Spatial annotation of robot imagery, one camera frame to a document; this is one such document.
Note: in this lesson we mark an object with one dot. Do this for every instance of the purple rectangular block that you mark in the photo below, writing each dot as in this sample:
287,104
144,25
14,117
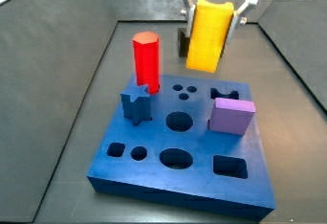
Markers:
231,116

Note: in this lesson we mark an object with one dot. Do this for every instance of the red hexagonal prism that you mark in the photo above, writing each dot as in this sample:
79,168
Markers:
146,60

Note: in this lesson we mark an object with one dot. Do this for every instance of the blue star block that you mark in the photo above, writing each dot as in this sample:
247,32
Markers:
136,103

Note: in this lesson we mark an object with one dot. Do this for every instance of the black curved fixture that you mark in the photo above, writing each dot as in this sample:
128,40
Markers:
184,42

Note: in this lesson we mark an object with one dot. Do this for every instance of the blue shape sorter board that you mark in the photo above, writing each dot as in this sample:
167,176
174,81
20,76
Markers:
171,160

